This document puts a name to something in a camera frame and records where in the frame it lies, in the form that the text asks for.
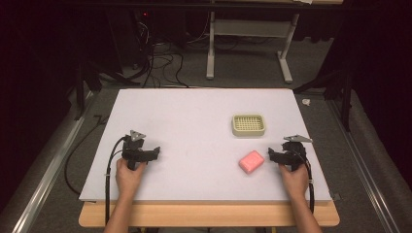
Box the tangle of black floor cables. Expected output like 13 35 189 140
130 13 212 89

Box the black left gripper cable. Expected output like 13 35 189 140
103 135 128 226

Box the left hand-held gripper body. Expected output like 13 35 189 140
121 129 154 171

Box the black stand leg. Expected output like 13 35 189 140
73 60 142 121
292 69 354 132

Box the pink soap bar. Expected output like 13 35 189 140
238 150 266 175

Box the long black floor cable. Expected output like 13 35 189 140
63 114 111 196

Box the person's left hand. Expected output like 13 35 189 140
115 157 148 201

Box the beige soap dish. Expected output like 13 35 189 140
231 113 267 138

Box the aluminium rail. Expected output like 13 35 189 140
326 98 401 233
11 90 97 233

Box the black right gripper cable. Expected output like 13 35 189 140
292 149 316 215

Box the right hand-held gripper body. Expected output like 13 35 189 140
275 134 314 172

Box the white metal desk frame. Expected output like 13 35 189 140
205 11 301 84

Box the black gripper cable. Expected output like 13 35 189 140
103 135 128 226
292 149 316 215

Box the person's right hand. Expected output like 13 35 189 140
278 162 310 201

